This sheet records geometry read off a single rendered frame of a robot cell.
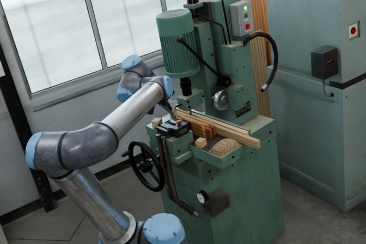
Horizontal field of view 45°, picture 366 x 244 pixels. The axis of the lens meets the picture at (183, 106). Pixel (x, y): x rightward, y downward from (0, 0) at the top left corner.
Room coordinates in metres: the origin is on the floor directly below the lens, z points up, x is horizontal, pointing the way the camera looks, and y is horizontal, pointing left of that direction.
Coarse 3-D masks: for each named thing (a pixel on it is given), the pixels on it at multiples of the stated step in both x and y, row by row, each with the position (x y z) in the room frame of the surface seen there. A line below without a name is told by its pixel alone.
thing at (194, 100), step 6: (192, 90) 2.20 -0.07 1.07; (198, 90) 2.18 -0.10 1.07; (180, 96) 2.15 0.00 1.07; (186, 96) 2.13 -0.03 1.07; (192, 96) 2.13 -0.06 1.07; (198, 96) 2.15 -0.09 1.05; (180, 102) 2.13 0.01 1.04; (186, 102) 2.10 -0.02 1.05; (192, 102) 2.12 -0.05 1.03; (198, 102) 2.15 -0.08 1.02; (180, 108) 2.14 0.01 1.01; (186, 108) 2.10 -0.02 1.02; (192, 108) 2.12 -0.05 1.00
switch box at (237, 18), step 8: (232, 8) 2.20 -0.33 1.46; (240, 8) 2.18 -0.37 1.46; (248, 8) 2.22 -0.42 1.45; (232, 16) 2.21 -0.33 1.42; (240, 16) 2.18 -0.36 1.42; (248, 16) 2.21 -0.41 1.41; (232, 24) 2.22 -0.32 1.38; (240, 24) 2.18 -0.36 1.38; (240, 32) 2.18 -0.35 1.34; (248, 32) 2.21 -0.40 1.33
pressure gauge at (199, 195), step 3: (198, 192) 1.82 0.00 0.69; (201, 192) 1.81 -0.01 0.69; (204, 192) 1.81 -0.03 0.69; (198, 195) 1.82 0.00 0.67; (201, 195) 1.80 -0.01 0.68; (204, 195) 1.80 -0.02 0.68; (207, 195) 1.80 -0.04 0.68; (198, 198) 1.82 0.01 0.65; (201, 198) 1.81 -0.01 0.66; (204, 198) 1.79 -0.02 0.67; (207, 198) 1.79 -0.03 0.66; (201, 201) 1.81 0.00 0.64; (204, 201) 1.78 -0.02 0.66; (207, 201) 1.80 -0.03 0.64
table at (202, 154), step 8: (176, 120) 2.22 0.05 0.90; (152, 128) 2.18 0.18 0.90; (152, 136) 2.19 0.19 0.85; (216, 136) 1.96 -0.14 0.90; (192, 144) 1.92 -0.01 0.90; (208, 144) 1.89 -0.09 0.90; (184, 152) 1.91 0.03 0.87; (192, 152) 1.91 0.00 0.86; (200, 152) 1.86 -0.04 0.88; (208, 152) 1.82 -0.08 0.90; (232, 152) 1.79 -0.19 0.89; (240, 152) 1.82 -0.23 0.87; (176, 160) 1.87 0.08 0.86; (184, 160) 1.88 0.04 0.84; (208, 160) 1.82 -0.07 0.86; (216, 160) 1.77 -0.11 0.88; (224, 160) 1.76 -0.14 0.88; (232, 160) 1.78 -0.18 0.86
